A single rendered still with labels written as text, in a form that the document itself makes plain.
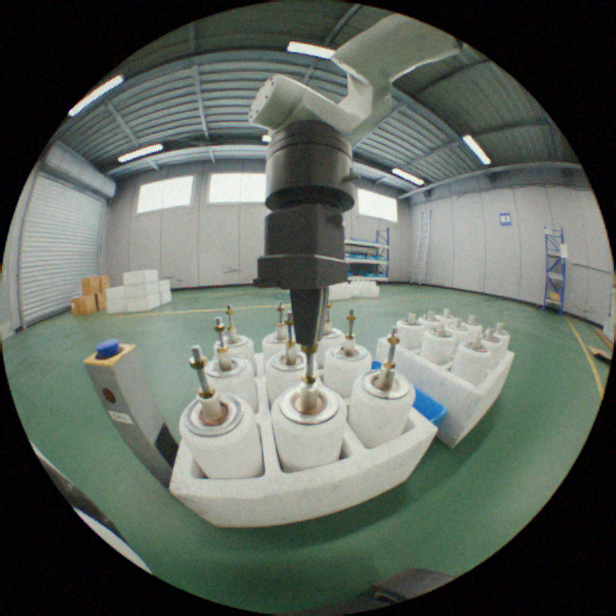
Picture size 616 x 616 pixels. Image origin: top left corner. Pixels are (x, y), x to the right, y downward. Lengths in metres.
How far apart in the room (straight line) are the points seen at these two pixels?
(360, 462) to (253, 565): 0.28
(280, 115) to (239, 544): 0.58
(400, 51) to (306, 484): 0.45
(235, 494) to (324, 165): 0.33
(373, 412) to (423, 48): 0.41
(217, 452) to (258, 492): 0.07
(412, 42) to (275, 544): 0.64
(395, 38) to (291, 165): 0.18
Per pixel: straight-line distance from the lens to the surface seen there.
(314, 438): 0.21
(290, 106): 0.21
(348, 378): 0.34
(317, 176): 0.15
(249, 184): 5.87
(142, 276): 2.78
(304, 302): 0.17
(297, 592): 0.42
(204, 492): 0.27
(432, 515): 0.47
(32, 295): 5.30
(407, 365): 0.58
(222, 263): 5.36
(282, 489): 0.25
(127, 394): 0.31
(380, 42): 0.23
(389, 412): 0.26
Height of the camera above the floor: 0.41
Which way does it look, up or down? 12 degrees down
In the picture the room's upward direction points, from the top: straight up
